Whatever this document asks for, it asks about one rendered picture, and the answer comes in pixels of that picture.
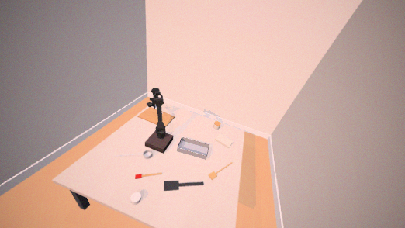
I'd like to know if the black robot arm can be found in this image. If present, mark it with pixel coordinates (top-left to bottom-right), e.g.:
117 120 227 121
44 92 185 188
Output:
150 88 166 139

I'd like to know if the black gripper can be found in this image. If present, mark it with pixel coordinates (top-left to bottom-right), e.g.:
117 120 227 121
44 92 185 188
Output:
147 99 155 109

